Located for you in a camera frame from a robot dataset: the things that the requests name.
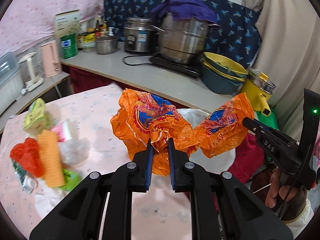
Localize white glass kettle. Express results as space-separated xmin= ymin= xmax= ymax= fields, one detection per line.
xmin=18 ymin=52 xmax=44 ymax=92

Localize dark sauce bottle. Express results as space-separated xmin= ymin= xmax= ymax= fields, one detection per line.
xmin=76 ymin=33 xmax=84 ymax=50

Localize white box with clear lid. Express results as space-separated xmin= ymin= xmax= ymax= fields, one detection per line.
xmin=0 ymin=52 xmax=24 ymax=114

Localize steel rice cooker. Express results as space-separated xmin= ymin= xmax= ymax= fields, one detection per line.
xmin=124 ymin=17 xmax=156 ymax=54

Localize clear plastic bag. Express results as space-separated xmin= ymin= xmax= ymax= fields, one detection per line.
xmin=58 ymin=138 xmax=89 ymax=166

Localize white cardboard box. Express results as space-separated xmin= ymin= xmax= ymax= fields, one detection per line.
xmin=54 ymin=10 xmax=80 ymax=38

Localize green white snack wrapper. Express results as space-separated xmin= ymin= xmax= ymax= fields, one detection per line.
xmin=11 ymin=159 xmax=37 ymax=194

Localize green tea carton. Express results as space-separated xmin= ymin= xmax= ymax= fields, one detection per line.
xmin=23 ymin=98 xmax=54 ymax=135

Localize person's right hand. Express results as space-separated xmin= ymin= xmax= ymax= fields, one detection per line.
xmin=265 ymin=168 xmax=306 ymax=211

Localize pink electric kettle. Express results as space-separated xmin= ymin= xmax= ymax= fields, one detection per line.
xmin=41 ymin=40 xmax=62 ymax=78

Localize black induction cooktop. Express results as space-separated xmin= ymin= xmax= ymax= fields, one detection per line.
xmin=149 ymin=54 xmax=201 ymax=79

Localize large steel steamer pot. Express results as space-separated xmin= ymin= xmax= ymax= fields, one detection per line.
xmin=151 ymin=13 xmax=221 ymax=64

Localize black power cable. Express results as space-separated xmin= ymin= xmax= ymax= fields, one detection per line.
xmin=122 ymin=54 xmax=157 ymax=67

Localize purple towel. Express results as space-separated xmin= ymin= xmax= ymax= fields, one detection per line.
xmin=150 ymin=0 xmax=217 ymax=23

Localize yellow electric pot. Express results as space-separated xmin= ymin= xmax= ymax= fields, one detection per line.
xmin=240 ymin=68 xmax=276 ymax=116

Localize blue patterned wall cloth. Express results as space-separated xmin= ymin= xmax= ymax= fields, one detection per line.
xmin=104 ymin=0 xmax=261 ymax=68

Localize yellow label sauce jar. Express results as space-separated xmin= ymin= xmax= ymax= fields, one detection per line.
xmin=82 ymin=33 xmax=96 ymax=53

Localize yellow and teal stacked basins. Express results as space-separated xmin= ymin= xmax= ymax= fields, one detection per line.
xmin=199 ymin=52 xmax=248 ymax=95

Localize pink dotted wall cloth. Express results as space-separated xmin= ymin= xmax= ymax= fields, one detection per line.
xmin=1 ymin=0 xmax=104 ymax=55

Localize orange plastic bag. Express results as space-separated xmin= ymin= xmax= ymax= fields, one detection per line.
xmin=111 ymin=89 xmax=254 ymax=177

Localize red plastic bag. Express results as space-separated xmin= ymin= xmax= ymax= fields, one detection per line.
xmin=10 ymin=137 xmax=44 ymax=178

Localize small steel bowl with lid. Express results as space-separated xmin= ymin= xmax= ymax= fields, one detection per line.
xmin=95 ymin=36 xmax=119 ymax=55

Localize orange foam fruit net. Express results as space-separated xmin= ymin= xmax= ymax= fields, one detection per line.
xmin=37 ymin=130 xmax=65 ymax=188

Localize green tin can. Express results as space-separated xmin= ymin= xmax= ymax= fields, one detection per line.
xmin=60 ymin=33 xmax=78 ymax=59

